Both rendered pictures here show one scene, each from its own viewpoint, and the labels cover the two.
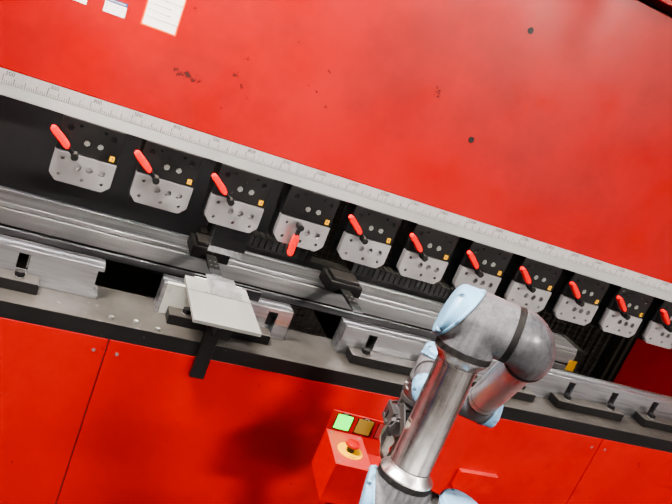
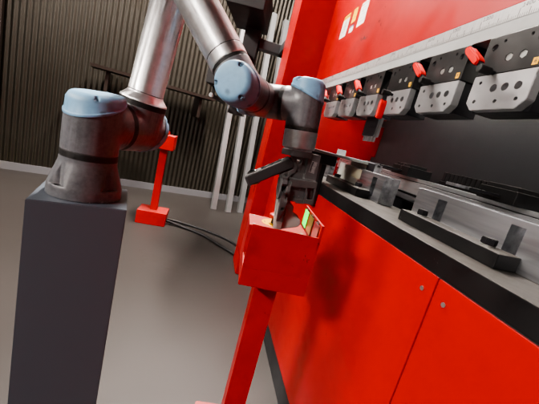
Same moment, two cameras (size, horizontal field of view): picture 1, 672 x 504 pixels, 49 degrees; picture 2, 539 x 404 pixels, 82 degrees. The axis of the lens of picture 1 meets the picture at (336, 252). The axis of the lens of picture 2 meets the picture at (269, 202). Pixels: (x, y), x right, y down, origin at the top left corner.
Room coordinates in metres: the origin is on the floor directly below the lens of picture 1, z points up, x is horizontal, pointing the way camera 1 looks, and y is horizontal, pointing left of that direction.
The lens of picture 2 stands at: (1.84, -1.04, 1.00)
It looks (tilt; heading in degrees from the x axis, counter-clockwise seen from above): 12 degrees down; 100
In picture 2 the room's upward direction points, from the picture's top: 14 degrees clockwise
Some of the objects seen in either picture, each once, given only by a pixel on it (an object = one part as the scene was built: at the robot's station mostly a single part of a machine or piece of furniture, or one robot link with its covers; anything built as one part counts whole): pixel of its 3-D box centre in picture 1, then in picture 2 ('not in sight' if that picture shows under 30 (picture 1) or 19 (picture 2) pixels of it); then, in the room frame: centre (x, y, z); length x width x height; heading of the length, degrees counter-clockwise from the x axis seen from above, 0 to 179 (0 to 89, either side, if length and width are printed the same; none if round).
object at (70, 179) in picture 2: not in sight; (87, 172); (1.31, -0.44, 0.82); 0.15 x 0.15 x 0.10
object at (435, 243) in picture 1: (423, 250); (520, 75); (2.16, -0.24, 1.26); 0.15 x 0.09 x 0.17; 113
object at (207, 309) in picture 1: (221, 304); (328, 153); (1.80, 0.23, 1.00); 0.26 x 0.18 x 0.01; 23
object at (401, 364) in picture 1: (391, 363); (447, 234); (2.12, -0.29, 0.89); 0.30 x 0.05 x 0.03; 113
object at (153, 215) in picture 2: not in sight; (159, 177); (0.40, 1.43, 0.42); 0.25 x 0.20 x 0.83; 23
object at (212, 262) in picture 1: (212, 256); (395, 167); (2.08, 0.34, 1.01); 0.26 x 0.12 x 0.05; 23
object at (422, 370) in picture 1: (434, 387); (260, 98); (1.64, -0.35, 1.08); 0.11 x 0.11 x 0.08; 87
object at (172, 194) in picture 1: (164, 174); (356, 100); (1.85, 0.49, 1.26); 0.15 x 0.09 x 0.17; 113
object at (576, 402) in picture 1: (586, 407); not in sight; (2.44, -1.03, 0.89); 0.30 x 0.05 x 0.03; 113
